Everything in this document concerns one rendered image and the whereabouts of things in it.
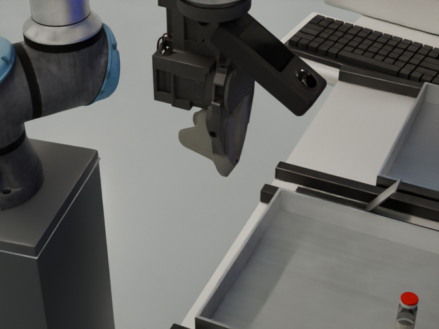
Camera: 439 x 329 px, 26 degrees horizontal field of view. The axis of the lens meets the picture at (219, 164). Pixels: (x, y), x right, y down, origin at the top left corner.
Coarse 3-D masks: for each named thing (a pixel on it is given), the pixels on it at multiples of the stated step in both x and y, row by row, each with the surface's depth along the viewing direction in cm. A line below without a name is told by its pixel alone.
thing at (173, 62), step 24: (168, 0) 90; (168, 24) 94; (192, 24) 91; (216, 24) 89; (168, 48) 94; (192, 48) 92; (216, 48) 91; (168, 72) 93; (192, 72) 91; (216, 72) 91; (240, 72) 93; (168, 96) 94; (192, 96) 94; (240, 96) 95
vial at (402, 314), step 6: (402, 306) 109; (408, 306) 108; (414, 306) 108; (402, 312) 109; (408, 312) 109; (414, 312) 109; (402, 318) 109; (408, 318) 109; (414, 318) 110; (396, 324) 111; (402, 324) 110; (408, 324) 110; (414, 324) 111
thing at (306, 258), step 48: (288, 192) 126; (288, 240) 123; (336, 240) 123; (384, 240) 123; (432, 240) 120; (240, 288) 116; (288, 288) 116; (336, 288) 116; (384, 288) 116; (432, 288) 116
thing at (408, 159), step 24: (432, 96) 148; (408, 120) 140; (432, 120) 145; (408, 144) 140; (432, 144) 140; (384, 168) 131; (408, 168) 136; (432, 168) 136; (408, 192) 128; (432, 192) 127
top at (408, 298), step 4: (404, 292) 109; (408, 292) 109; (412, 292) 109; (400, 296) 109; (404, 296) 109; (408, 296) 109; (412, 296) 109; (416, 296) 109; (400, 300) 109; (404, 300) 108; (408, 300) 108; (412, 300) 108; (416, 300) 108; (408, 304) 108; (412, 304) 108
